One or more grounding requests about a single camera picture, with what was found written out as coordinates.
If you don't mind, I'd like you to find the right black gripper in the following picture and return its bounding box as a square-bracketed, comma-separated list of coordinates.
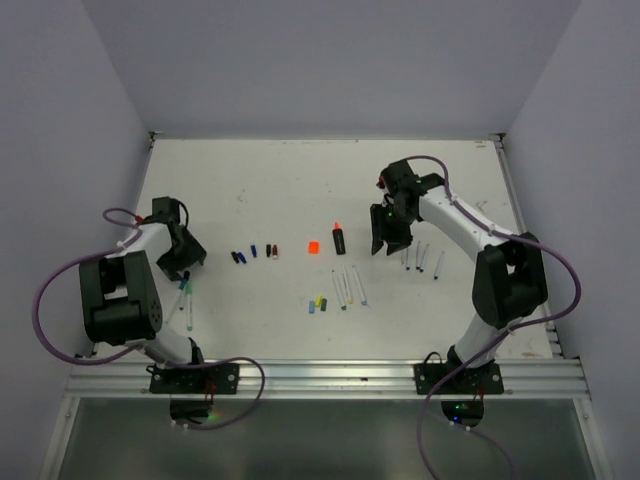
[371, 200, 416, 254]

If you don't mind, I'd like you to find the teal capped pen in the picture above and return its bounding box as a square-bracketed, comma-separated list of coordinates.
[185, 282, 194, 332]

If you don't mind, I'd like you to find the dark blue capped pen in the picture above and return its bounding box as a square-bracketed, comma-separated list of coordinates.
[414, 240, 421, 271]

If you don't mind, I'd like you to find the black orange highlighter body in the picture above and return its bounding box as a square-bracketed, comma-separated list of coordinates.
[332, 222, 346, 255]

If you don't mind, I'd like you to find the yellow marker pen body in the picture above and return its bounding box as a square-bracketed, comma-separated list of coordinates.
[342, 265, 354, 304]

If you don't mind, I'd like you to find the green marker pen body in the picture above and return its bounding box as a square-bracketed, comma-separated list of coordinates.
[331, 270, 347, 311]

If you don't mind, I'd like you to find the light blue capped pen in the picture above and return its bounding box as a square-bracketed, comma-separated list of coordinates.
[352, 265, 368, 306]

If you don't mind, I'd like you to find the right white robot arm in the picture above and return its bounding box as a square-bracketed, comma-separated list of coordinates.
[370, 157, 548, 393]

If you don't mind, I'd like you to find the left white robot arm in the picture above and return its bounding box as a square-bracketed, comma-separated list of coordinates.
[79, 196, 208, 393]

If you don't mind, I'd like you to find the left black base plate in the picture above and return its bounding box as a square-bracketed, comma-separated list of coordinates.
[146, 363, 240, 395]

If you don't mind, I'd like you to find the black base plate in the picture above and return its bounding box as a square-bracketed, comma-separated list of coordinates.
[146, 363, 240, 395]
[412, 352, 505, 395]

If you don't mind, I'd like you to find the aluminium mounting rail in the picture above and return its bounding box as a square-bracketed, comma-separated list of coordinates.
[64, 356, 590, 400]

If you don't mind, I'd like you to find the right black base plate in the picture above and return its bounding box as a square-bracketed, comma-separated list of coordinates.
[412, 352, 505, 395]

